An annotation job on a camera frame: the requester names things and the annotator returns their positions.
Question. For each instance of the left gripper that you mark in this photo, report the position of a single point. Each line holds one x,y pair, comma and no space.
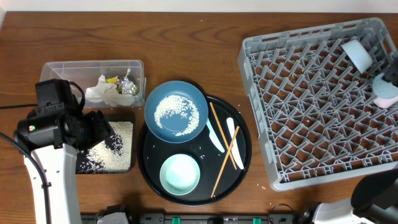
104,129

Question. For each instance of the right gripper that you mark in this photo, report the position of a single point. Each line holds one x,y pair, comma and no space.
392,73

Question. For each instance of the white cup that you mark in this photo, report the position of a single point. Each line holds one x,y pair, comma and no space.
383,89

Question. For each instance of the light blue small plate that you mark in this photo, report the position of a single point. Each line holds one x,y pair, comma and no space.
358,55

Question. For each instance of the pile of white rice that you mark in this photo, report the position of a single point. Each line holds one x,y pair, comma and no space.
173,119

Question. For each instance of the white tissue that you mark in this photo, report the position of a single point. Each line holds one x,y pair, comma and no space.
107,93

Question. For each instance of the yellow snack wrapper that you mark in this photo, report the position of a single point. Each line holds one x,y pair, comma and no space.
115,80

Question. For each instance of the silver foil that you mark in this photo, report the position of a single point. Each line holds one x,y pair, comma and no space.
127,87

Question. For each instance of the dark blue plate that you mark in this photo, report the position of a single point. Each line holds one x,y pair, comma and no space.
176,111

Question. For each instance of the pink cup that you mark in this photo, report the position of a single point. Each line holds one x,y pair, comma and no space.
385,103

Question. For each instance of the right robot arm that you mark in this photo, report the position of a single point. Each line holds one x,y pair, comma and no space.
374,199

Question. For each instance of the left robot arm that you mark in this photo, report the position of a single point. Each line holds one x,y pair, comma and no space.
51,137

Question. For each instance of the grey dishwasher rack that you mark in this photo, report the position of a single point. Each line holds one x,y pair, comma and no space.
315,113

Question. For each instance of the black rectangular tray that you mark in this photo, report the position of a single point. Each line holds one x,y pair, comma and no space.
114,154

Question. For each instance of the clear plastic bin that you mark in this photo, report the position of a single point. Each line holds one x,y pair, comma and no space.
86,74

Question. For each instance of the teal bowl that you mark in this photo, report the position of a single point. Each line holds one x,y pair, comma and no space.
180,174

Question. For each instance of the light blue plastic knife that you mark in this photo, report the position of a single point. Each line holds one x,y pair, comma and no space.
213,137

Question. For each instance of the wooden chopstick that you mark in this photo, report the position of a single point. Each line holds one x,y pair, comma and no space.
229,155
225,160

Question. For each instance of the black round tray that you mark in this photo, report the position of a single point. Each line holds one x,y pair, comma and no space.
153,152

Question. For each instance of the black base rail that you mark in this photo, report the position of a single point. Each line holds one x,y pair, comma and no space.
160,218

